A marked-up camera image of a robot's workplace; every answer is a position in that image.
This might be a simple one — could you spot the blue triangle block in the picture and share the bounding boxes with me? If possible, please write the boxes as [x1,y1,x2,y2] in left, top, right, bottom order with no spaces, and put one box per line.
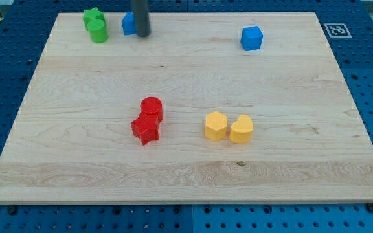
[121,12,137,36]

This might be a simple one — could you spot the red star block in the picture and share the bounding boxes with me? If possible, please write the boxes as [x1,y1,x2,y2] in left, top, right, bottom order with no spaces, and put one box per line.
[131,111,159,145]

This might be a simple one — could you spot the green star block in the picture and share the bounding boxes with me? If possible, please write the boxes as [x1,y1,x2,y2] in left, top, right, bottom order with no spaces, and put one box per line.
[83,7,106,31]

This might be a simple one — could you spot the yellow hexagon block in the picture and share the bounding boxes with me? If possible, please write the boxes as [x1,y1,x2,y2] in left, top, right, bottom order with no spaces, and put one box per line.
[204,111,228,141]

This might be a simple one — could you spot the red cylinder block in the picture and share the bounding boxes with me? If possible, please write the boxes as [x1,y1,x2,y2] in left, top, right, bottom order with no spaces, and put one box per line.
[140,96,163,123]

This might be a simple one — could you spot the light wooden board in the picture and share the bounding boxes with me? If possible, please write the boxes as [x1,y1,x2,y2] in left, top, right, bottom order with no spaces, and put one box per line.
[0,12,373,205]

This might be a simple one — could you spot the yellow heart block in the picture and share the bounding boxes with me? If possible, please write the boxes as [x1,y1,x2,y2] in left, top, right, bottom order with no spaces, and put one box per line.
[229,115,254,144]

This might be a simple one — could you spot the blue cube block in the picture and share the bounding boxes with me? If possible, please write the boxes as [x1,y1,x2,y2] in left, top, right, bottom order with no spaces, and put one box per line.
[240,26,264,51]

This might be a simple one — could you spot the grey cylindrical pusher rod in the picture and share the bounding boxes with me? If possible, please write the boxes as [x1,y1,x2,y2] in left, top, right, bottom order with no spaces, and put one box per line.
[131,0,151,38]

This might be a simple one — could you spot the green cylinder block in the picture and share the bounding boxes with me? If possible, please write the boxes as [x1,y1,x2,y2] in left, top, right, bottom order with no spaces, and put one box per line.
[87,19,109,43]

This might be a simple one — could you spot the white fiducial marker tag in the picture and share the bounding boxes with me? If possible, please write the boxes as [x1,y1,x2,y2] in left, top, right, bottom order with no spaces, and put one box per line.
[324,23,352,38]

